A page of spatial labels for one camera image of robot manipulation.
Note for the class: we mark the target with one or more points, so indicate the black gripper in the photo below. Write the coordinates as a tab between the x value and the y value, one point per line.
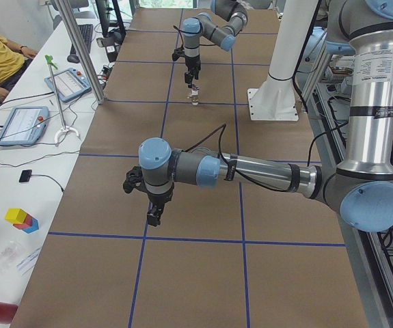
193	63
160	197

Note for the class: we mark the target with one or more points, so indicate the red wooden block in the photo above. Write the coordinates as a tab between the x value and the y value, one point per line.
26	224

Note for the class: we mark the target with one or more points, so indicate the white brass PPR valve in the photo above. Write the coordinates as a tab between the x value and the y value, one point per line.
194	97

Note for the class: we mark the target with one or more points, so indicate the small black box device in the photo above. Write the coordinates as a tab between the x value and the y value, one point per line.
25	176

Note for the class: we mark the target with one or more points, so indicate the black keyboard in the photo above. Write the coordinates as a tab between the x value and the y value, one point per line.
86	31

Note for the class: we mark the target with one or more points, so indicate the clear plastic bag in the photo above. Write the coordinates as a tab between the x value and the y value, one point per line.
9	254

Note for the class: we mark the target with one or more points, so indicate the blue wooden block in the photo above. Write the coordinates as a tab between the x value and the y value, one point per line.
33	227

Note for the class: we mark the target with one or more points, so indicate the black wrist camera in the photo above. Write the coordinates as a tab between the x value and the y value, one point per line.
178	53
134	180

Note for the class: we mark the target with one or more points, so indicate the blue teach pendant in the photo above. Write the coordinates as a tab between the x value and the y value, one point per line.
24	126
71	83

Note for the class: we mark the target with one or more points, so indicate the far blue teach pendant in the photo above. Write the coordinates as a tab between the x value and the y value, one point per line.
71	83

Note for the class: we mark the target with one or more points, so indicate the yellow wooden block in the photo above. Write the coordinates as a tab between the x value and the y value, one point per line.
15	216

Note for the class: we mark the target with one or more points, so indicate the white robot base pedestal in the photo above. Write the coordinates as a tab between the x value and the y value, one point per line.
274	100

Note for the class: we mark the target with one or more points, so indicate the black computer mouse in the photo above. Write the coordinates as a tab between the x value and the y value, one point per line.
73	58

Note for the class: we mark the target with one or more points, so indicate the aluminium profile post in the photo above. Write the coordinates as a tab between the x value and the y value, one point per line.
76	38

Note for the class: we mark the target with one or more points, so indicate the near blue teach pendant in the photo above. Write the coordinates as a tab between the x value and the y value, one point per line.
24	126

